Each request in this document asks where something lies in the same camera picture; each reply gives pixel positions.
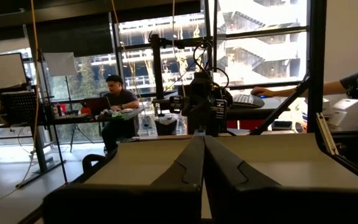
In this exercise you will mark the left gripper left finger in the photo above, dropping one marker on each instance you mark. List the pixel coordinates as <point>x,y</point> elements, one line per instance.
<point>135,202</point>

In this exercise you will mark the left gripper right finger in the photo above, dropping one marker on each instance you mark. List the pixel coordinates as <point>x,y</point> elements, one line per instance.
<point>291,205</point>

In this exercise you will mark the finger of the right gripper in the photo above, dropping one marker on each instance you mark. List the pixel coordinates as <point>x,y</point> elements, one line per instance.
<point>216,127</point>
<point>197,127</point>

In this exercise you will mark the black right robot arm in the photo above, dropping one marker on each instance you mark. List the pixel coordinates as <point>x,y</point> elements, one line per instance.
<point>201,84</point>

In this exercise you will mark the black waste bin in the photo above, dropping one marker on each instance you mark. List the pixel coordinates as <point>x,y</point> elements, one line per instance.
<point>166,126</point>

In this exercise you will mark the red box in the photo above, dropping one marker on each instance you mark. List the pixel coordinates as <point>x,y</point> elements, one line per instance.
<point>247,124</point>

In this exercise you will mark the black keyboard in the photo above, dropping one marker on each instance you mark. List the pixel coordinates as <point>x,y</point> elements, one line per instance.
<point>245,100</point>

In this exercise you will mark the grey table mat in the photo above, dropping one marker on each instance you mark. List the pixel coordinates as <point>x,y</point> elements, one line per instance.
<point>275,155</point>

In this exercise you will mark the black cart pole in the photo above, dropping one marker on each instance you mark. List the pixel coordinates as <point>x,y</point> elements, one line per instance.
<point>157,68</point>

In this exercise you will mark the black diagonal brace bar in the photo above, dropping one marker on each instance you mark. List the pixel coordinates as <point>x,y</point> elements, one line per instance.
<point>278,109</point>

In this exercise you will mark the person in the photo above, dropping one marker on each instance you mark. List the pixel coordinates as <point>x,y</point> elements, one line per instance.
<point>120,99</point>
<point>356,79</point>

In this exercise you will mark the bright blue window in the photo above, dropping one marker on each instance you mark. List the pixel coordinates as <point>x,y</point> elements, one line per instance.
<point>259,56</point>

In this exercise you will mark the black laptop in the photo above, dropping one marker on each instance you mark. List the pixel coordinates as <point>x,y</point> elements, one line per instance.
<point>96,105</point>

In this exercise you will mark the dark work desk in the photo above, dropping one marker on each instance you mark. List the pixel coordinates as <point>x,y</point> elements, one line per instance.
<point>73,119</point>

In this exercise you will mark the white flat box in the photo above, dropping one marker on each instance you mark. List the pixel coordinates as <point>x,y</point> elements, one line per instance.
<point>346,115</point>

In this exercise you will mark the white reflector sheet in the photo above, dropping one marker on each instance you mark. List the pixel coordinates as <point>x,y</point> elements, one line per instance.
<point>60,63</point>

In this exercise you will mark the black perforated equipment cart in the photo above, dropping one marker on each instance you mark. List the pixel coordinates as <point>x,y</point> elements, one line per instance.
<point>17,107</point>

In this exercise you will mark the white board panel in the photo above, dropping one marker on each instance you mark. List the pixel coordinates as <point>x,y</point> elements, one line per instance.
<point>2,77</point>

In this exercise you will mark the black frame clamp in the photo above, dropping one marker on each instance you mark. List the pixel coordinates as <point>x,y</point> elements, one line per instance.
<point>87,161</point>

